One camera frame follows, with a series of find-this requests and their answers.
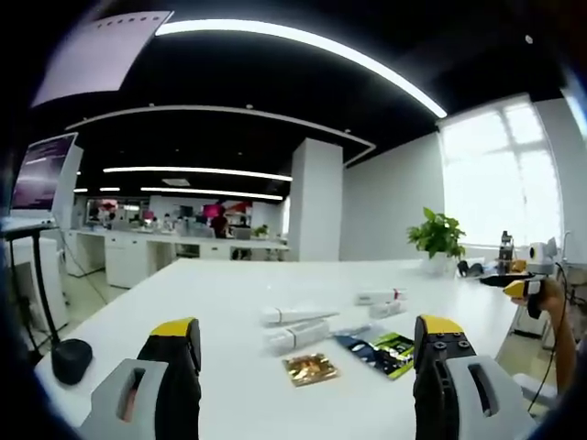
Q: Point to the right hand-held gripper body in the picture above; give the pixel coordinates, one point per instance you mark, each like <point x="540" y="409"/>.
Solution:
<point x="541" y="254"/>

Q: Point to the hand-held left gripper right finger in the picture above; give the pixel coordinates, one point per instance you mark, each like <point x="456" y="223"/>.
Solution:
<point x="435" y="389"/>

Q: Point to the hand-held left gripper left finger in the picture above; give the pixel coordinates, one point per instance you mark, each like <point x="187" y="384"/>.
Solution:
<point x="176" y="389"/>

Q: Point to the dark green skincare sachet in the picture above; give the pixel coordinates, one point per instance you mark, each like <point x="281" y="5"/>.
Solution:
<point x="380" y="353"/>

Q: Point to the small white skincare tube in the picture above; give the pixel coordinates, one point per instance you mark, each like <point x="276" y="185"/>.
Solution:
<point x="387" y="310"/>

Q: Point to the clear blue skincare sachet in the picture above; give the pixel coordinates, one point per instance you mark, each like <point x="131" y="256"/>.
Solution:
<point x="351" y="330"/>

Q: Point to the white skincare tube red band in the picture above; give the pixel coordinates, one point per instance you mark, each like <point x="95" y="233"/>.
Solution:
<point x="378" y="296"/>

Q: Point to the gold skincare sachet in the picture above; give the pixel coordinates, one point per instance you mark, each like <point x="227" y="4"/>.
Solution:
<point x="311" y="370"/>

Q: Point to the wide white skincare tube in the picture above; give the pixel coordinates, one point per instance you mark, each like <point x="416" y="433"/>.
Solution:
<point x="298" y="335"/>

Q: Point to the long white skincare tube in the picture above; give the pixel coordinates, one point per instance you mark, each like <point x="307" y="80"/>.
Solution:
<point x="293" y="314"/>

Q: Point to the person's right hand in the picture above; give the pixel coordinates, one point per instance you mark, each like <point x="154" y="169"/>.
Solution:
<point x="550" y="295"/>

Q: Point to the dark tabletop device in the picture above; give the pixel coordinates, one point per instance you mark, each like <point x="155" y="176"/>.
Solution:
<point x="506" y="252"/>

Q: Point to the potted green plant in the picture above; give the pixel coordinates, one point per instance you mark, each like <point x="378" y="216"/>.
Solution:
<point x="438" y="238"/>

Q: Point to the window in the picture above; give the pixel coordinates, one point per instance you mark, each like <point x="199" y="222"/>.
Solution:
<point x="497" y="179"/>

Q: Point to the black monitor stand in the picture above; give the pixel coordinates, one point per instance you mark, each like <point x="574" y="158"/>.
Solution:
<point x="71" y="359"/>

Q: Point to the white background counter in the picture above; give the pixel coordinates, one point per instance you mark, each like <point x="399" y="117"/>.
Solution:
<point x="151" y="243"/>

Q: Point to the white cabinet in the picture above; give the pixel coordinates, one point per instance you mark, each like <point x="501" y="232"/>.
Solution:
<point x="39" y="284"/>

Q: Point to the computer monitor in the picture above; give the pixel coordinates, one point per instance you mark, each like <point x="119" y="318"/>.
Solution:
<point x="43" y="174"/>

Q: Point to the long ceiling light strip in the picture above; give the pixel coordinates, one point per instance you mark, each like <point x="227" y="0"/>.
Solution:
<point x="321" y="43"/>

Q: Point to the white ceiling panel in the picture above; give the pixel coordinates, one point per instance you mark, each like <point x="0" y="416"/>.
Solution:
<point x="98" y="57"/>

